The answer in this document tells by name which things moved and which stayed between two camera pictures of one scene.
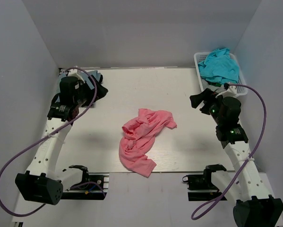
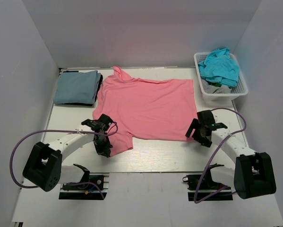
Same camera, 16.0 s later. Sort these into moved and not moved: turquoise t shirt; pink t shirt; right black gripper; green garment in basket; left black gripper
Moved: pink t shirt; right black gripper; left black gripper
Not moved: green garment in basket; turquoise t shirt
